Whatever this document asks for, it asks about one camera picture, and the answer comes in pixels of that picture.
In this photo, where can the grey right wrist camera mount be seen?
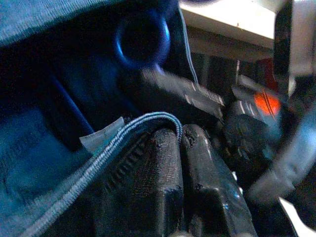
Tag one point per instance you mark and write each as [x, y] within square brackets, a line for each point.
[304, 37]

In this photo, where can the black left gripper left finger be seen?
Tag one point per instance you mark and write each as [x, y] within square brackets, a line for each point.
[148, 185]

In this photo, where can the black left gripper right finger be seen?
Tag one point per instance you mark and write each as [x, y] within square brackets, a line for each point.
[207, 192]

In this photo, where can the purple plastic hanger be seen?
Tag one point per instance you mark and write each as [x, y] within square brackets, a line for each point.
[119, 47]

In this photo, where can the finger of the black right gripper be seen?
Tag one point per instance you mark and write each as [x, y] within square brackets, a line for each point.
[187, 95]

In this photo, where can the blue denim shorts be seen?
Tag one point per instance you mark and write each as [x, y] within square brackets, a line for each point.
[37, 153]

